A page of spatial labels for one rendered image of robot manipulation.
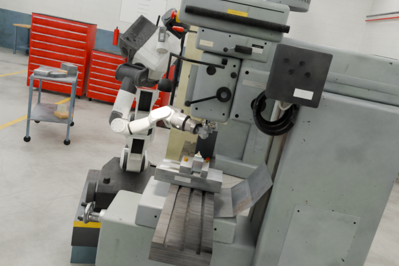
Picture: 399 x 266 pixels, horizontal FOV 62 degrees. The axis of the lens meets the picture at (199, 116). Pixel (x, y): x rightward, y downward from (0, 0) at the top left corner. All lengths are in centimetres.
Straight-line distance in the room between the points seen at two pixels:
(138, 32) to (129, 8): 908
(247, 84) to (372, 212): 81
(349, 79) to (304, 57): 39
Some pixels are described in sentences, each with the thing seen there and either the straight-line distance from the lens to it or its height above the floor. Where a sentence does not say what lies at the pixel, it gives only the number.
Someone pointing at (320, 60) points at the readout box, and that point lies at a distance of 132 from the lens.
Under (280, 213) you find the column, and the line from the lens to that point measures 164.
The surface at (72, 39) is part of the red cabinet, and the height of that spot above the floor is 112.
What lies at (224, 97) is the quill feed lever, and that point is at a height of 145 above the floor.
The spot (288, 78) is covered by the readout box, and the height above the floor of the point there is 161.
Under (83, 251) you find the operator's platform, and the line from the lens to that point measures 262.
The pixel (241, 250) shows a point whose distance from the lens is 181.
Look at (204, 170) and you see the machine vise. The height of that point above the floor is 104.
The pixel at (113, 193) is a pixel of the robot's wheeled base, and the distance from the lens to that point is 234.
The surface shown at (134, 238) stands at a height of 65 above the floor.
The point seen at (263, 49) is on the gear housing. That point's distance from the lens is 153.
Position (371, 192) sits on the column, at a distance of 170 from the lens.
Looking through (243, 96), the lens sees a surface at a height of 146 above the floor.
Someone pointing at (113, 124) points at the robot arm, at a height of 116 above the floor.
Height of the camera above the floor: 170
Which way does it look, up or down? 14 degrees down
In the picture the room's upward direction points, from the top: 12 degrees clockwise
